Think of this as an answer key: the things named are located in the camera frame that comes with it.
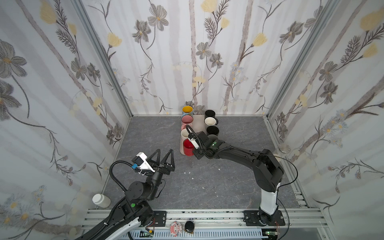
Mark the pink figurine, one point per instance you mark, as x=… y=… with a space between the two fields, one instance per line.
x=175 y=229

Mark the black round knob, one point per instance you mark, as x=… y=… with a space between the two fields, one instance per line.
x=189 y=227

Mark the aluminium rail frame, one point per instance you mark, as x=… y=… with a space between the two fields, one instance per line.
x=301 y=224

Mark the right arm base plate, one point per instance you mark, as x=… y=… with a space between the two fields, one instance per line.
x=261 y=219

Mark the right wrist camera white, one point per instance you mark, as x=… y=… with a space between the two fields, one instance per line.
x=194 y=142

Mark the grey mug white rim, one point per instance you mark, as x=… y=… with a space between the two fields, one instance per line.
x=213 y=137

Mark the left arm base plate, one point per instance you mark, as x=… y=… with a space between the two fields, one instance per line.
x=158 y=220

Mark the red mug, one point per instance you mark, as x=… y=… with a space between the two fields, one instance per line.
x=188 y=148

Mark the grey mug white inside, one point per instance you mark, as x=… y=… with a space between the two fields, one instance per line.
x=210 y=121

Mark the black and white mug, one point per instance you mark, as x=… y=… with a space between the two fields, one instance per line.
x=213 y=130

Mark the pale pink mug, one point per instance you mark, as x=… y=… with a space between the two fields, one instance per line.
x=184 y=135

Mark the white plastic bottle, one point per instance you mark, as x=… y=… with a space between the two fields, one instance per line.
x=101 y=201

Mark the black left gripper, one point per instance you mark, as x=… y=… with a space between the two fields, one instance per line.
x=164 y=169

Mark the beige rectangular tray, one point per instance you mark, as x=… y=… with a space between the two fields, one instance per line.
x=198 y=126

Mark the pink glass mug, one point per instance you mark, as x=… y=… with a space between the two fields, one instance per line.
x=187 y=120

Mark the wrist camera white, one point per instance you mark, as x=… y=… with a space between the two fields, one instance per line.
x=140 y=163
x=194 y=142

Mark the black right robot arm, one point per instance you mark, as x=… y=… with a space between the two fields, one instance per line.
x=267 y=170

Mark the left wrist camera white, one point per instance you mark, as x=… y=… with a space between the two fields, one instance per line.
x=140 y=163

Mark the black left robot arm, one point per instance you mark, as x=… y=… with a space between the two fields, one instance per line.
x=133 y=210

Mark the blue mug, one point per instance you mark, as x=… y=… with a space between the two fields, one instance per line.
x=187 y=111

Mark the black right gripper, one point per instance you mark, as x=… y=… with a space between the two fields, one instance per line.
x=199 y=143

